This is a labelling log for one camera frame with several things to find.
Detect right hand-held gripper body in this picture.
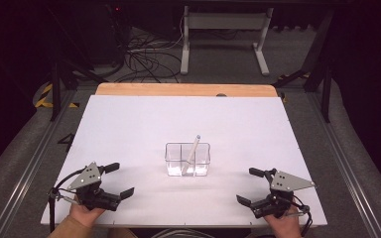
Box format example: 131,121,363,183
249,168,318,220

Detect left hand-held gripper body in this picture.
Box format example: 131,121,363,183
65,161,122,212

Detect clear plastic divided container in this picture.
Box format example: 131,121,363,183
164,141,211,178

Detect white pen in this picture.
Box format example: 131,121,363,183
181,134,202,177

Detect person's left hand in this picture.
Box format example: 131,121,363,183
68,199,107,229

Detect person's right hand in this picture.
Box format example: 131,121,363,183
263,203,304,238

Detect white board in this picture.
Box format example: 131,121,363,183
40,94,328,229

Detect yellow black hazard tape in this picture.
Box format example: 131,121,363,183
34,82,80,109

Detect black metal stand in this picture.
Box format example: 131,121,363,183
44,4,108,123
271,6,336,124

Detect wooden table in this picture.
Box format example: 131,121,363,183
94,82,279,98

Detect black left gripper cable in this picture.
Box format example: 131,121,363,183
47,168,88,234

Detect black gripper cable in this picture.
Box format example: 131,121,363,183
292,193,314,238
47,168,88,234

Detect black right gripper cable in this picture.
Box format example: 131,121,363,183
292,193,314,238

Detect aluminium floor rail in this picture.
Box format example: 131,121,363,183
306,92,381,238
0,88,77,238

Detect white cables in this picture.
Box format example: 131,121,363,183
149,227,216,238

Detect bundle of floor cables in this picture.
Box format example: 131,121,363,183
113,28,184,84

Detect white metal desk frame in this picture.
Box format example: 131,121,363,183
180,5,275,77

